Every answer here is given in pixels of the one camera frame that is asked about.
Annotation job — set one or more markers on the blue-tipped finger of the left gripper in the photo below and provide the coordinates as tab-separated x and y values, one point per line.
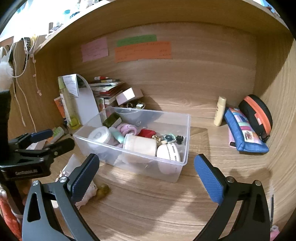
26	139

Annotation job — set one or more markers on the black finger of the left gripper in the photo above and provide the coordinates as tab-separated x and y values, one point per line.
53	150

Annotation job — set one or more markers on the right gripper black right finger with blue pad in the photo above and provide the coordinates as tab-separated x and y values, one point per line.
252	221

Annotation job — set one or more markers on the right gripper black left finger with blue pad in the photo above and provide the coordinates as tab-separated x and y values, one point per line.
39	218

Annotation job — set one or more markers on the white mint box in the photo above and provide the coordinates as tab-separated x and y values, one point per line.
117	134

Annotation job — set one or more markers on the dark green bottle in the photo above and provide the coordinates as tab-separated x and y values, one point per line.
114	120

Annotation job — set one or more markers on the beige cylindrical container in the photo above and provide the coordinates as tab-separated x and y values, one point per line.
145	146

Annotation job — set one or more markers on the pink round jar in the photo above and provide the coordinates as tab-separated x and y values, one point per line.
168	152

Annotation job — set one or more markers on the black small keychain figure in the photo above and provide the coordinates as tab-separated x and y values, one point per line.
179	139

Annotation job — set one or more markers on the white crumpled cloth bag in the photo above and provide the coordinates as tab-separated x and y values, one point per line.
80	185

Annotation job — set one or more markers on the white curved file holder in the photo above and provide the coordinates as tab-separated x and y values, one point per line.
81	94

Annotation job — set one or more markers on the yellow liquid bottle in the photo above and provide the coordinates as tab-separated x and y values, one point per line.
71	117

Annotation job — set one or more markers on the stack of books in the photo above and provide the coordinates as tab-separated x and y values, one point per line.
106	92

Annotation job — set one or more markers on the white fluffy pompom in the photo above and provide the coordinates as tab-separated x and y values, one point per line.
6	72

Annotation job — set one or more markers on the red white glue stick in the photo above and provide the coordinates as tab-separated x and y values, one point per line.
97	78

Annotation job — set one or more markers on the small pink white box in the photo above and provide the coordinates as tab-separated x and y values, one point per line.
129	95

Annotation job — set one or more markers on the red pouch with gold charm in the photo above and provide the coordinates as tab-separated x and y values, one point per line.
146	133

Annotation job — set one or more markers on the clear plastic storage bin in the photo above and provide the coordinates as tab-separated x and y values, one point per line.
167	125

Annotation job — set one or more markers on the bowl of trinkets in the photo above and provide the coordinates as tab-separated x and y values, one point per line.
136	105

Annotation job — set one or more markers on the blue patchwork pencil pouch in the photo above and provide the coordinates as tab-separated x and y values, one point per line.
241	134

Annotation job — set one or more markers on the pink sticky note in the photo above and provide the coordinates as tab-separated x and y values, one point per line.
95	49

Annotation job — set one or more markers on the black orange zipper case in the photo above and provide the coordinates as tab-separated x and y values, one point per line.
258	116

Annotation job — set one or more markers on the cream lotion tube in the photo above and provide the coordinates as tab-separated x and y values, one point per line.
220	109

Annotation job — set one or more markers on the orange paper note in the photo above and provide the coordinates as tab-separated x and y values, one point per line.
147	50

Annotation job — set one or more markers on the green paper strip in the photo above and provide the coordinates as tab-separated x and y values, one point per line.
136	40

